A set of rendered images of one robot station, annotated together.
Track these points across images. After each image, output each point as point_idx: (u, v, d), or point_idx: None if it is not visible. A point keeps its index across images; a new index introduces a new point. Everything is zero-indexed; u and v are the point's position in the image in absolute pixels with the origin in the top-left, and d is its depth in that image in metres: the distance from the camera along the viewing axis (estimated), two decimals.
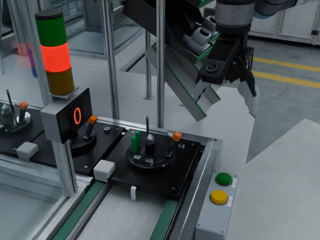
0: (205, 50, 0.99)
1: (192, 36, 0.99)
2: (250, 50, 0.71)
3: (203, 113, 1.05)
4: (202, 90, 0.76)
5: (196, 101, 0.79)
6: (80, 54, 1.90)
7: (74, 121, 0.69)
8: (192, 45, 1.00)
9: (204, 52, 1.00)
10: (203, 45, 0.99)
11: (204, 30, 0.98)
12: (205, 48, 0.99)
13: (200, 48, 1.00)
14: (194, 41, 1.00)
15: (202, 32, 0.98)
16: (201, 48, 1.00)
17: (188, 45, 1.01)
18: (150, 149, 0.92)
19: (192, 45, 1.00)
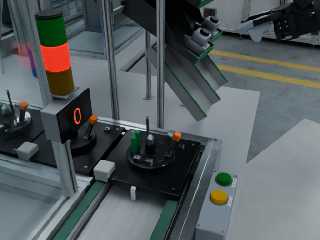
0: (205, 50, 0.99)
1: (192, 36, 0.99)
2: (296, 29, 0.82)
3: (203, 113, 1.05)
4: (258, 14, 0.91)
5: (246, 19, 0.94)
6: (80, 54, 1.90)
7: (74, 121, 0.69)
8: (192, 45, 1.00)
9: (204, 52, 1.00)
10: (203, 45, 0.99)
11: (204, 30, 0.98)
12: (205, 48, 0.99)
13: (200, 48, 1.00)
14: (194, 41, 1.00)
15: (202, 32, 0.98)
16: (201, 48, 1.00)
17: (188, 46, 1.01)
18: (150, 149, 0.92)
19: (192, 45, 1.01)
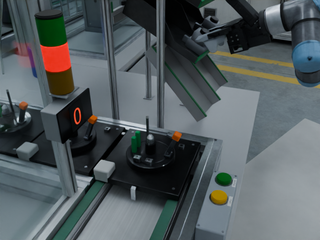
0: (205, 50, 0.99)
1: (192, 36, 0.99)
2: (245, 42, 0.91)
3: (203, 113, 1.05)
4: (214, 28, 0.99)
5: None
6: (80, 54, 1.90)
7: (74, 121, 0.69)
8: (192, 45, 1.00)
9: (204, 52, 1.00)
10: (203, 45, 0.99)
11: (204, 30, 0.98)
12: (205, 48, 0.99)
13: (200, 48, 1.00)
14: (194, 41, 1.00)
15: (202, 32, 0.98)
16: (201, 48, 1.00)
17: (188, 46, 1.01)
18: (150, 149, 0.92)
19: (192, 45, 1.01)
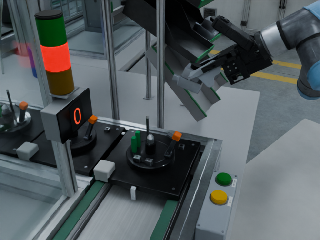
0: (200, 85, 0.89)
1: (184, 74, 0.89)
2: (245, 69, 0.82)
3: (203, 113, 1.05)
4: (205, 61, 0.90)
5: None
6: (80, 54, 1.90)
7: (74, 121, 0.69)
8: (185, 83, 0.90)
9: (199, 88, 0.90)
10: (197, 80, 0.89)
11: (195, 65, 0.89)
12: (200, 84, 0.89)
13: (195, 85, 0.90)
14: (186, 78, 0.90)
15: (194, 67, 0.88)
16: (195, 85, 0.90)
17: (181, 85, 0.91)
18: (150, 149, 0.92)
19: (185, 84, 0.90)
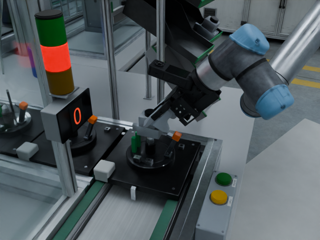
0: (158, 131, 0.86)
1: (139, 123, 0.87)
2: (194, 109, 0.78)
3: (203, 113, 1.05)
4: (158, 105, 0.87)
5: None
6: (80, 54, 1.90)
7: (74, 121, 0.69)
8: (144, 131, 0.88)
9: (158, 133, 0.87)
10: (154, 126, 0.86)
11: (147, 112, 0.86)
12: (157, 130, 0.86)
13: (153, 132, 0.87)
14: (143, 126, 0.87)
15: (147, 115, 0.86)
16: (154, 131, 0.87)
17: (141, 134, 0.89)
18: (150, 149, 0.92)
19: (144, 132, 0.88)
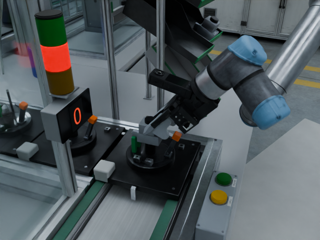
0: (158, 138, 0.88)
1: (139, 130, 0.88)
2: (193, 117, 0.79)
3: None
4: (158, 112, 0.89)
5: None
6: (80, 54, 1.90)
7: (74, 121, 0.69)
8: (144, 138, 0.89)
9: (158, 140, 0.88)
10: (154, 134, 0.87)
11: (147, 119, 0.87)
12: (157, 137, 0.88)
13: (153, 138, 0.88)
14: (143, 134, 0.89)
15: (147, 122, 0.87)
16: (154, 138, 0.88)
17: (141, 140, 0.90)
18: (150, 149, 0.92)
19: (144, 139, 0.89)
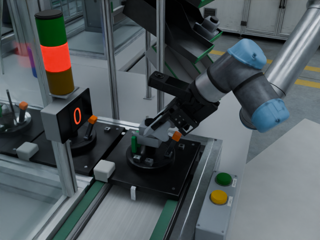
0: (158, 140, 0.88)
1: (139, 132, 0.89)
2: (192, 119, 0.80)
3: None
4: (158, 114, 0.89)
5: None
6: (80, 54, 1.90)
7: (74, 121, 0.69)
8: (144, 140, 0.90)
9: (158, 142, 0.88)
10: (154, 135, 0.88)
11: (147, 121, 0.88)
12: (157, 139, 0.88)
13: (153, 141, 0.89)
14: (143, 135, 0.89)
15: (147, 125, 0.87)
16: (154, 140, 0.88)
17: (141, 142, 0.90)
18: (150, 149, 0.92)
19: (144, 141, 0.90)
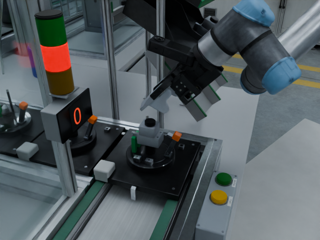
0: (158, 140, 0.88)
1: (139, 132, 0.89)
2: (195, 86, 0.75)
3: (203, 113, 1.05)
4: (160, 82, 0.85)
5: (153, 91, 0.88)
6: (80, 54, 1.90)
7: (74, 121, 0.69)
8: (144, 140, 0.90)
9: (158, 142, 0.88)
10: (154, 136, 0.88)
11: (147, 121, 0.88)
12: (157, 139, 0.88)
13: (153, 141, 0.89)
14: (143, 135, 0.89)
15: (147, 125, 0.87)
16: (154, 140, 0.88)
17: (141, 142, 0.90)
18: (150, 149, 0.92)
19: (144, 141, 0.90)
